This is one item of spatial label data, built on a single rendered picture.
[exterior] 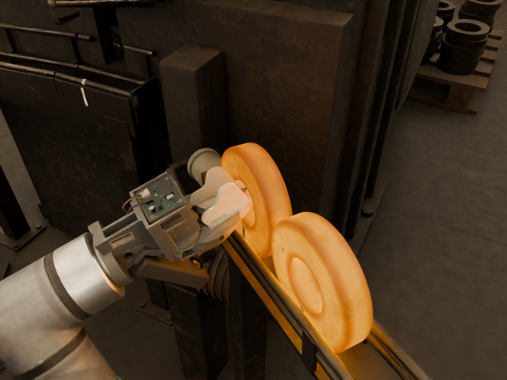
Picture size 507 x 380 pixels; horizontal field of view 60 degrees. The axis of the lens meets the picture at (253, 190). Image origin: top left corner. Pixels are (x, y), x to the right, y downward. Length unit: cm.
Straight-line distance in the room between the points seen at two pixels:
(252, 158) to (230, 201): 6
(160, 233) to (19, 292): 16
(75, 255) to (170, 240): 11
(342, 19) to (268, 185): 33
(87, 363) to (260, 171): 30
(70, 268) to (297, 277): 26
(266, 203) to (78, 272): 23
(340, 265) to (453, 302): 107
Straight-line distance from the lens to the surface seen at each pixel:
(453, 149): 211
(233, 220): 55
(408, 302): 144
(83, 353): 58
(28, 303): 55
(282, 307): 54
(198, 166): 71
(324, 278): 45
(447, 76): 238
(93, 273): 53
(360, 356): 55
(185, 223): 53
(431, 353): 136
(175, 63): 77
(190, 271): 60
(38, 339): 56
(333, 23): 73
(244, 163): 55
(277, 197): 53
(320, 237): 44
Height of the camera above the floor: 112
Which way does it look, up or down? 41 degrees down
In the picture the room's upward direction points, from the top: straight up
